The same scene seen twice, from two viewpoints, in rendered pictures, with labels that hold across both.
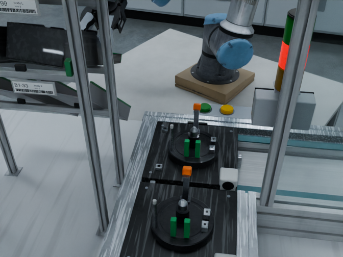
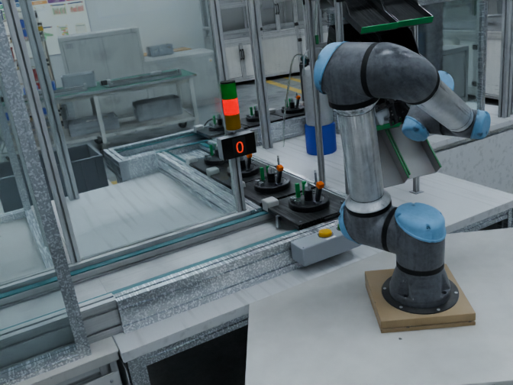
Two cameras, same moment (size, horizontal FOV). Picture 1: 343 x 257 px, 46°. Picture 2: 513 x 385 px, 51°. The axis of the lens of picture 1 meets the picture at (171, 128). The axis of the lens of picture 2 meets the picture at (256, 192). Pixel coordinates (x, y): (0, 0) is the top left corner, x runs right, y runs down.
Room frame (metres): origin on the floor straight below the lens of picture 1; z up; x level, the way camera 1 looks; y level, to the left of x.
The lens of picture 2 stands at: (2.15, -1.16, 1.66)
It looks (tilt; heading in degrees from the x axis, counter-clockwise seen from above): 20 degrees down; 146
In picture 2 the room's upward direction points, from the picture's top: 7 degrees counter-clockwise
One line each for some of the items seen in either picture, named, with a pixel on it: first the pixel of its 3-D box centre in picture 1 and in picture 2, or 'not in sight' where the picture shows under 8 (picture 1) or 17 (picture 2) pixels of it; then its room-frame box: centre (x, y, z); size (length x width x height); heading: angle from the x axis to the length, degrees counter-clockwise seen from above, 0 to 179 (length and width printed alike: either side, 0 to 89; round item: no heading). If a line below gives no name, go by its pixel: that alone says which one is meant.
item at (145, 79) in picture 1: (206, 90); (414, 300); (1.34, -0.14, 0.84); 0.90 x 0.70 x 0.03; 53
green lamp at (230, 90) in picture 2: (298, 29); (228, 90); (0.69, -0.23, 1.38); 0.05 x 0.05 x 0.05
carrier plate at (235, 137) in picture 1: (193, 153); (309, 207); (0.83, -0.06, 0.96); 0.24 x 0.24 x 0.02; 82
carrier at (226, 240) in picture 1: (182, 212); (270, 176); (0.58, -0.02, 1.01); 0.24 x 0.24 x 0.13; 82
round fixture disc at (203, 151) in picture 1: (193, 148); (308, 202); (0.83, -0.06, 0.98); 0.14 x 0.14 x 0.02
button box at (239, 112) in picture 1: (225, 118); (326, 243); (1.03, -0.17, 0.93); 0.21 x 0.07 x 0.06; 82
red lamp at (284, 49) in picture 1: (293, 54); (230, 105); (0.69, -0.23, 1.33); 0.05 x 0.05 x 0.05
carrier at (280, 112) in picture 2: not in sight; (291, 104); (-0.38, 0.89, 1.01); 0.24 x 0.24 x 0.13; 82
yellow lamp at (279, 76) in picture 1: (289, 77); (232, 121); (0.69, -0.23, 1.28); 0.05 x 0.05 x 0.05
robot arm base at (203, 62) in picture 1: (216, 60); (419, 275); (1.38, -0.17, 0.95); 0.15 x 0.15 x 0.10
